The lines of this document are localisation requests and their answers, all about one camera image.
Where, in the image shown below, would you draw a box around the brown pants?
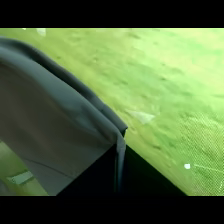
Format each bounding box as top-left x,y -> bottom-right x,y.
0,36 -> 129,196

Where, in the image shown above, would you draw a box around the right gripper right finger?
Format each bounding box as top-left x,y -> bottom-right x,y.
123,143 -> 187,196

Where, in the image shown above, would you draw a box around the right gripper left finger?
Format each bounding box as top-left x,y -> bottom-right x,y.
56,143 -> 118,196

